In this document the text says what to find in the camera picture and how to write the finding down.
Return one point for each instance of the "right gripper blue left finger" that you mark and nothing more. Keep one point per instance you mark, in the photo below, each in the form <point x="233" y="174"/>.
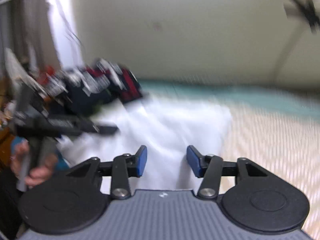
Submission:
<point x="124" y="167"/>

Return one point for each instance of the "teal grid mattress cover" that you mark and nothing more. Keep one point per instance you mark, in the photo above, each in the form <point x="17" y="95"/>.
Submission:
<point x="276" y="100"/>

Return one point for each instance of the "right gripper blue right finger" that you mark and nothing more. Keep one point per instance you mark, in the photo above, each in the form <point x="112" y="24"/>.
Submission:
<point x="207" y="167"/>

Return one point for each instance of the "black red patterned sweater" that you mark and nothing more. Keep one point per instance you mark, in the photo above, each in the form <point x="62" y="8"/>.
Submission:
<point x="80" y="91"/>

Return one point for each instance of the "white t-shirt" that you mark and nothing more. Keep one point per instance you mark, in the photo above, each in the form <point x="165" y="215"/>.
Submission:
<point x="166" y="128"/>

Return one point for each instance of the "person's left hand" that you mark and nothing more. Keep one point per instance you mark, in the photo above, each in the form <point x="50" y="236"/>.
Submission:
<point x="38" y="174"/>

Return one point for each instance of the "beige zigzag bed sheet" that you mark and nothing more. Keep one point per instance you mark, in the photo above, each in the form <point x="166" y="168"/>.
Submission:
<point x="285" y="144"/>

